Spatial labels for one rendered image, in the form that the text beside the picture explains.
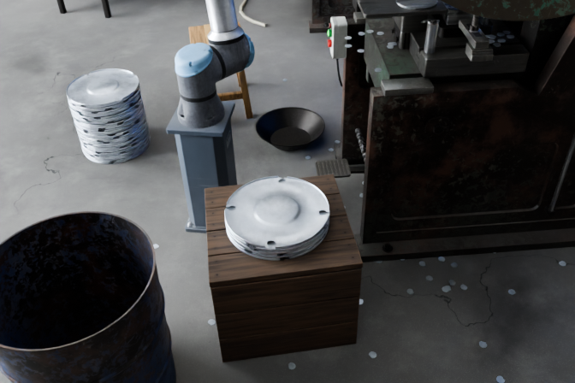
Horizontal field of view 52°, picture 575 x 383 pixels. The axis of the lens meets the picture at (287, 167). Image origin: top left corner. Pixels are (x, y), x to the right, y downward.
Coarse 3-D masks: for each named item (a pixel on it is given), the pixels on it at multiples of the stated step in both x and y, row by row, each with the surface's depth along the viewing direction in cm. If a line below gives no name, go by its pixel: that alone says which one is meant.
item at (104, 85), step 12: (96, 72) 250; (108, 72) 250; (120, 72) 250; (72, 84) 243; (84, 84) 243; (96, 84) 241; (108, 84) 241; (120, 84) 242; (132, 84) 242; (72, 96) 235; (84, 96) 235; (96, 96) 235; (108, 96) 235; (120, 96) 234
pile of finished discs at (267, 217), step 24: (240, 192) 169; (264, 192) 169; (288, 192) 169; (312, 192) 168; (240, 216) 161; (264, 216) 160; (288, 216) 160; (312, 216) 160; (240, 240) 154; (264, 240) 154; (288, 240) 154; (312, 240) 155
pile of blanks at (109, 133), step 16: (80, 112) 234; (96, 112) 232; (112, 112) 232; (128, 112) 237; (144, 112) 251; (80, 128) 239; (96, 128) 236; (112, 128) 238; (128, 128) 242; (144, 128) 251; (96, 144) 241; (112, 144) 242; (128, 144) 245; (144, 144) 252; (96, 160) 247; (112, 160) 246; (128, 160) 249
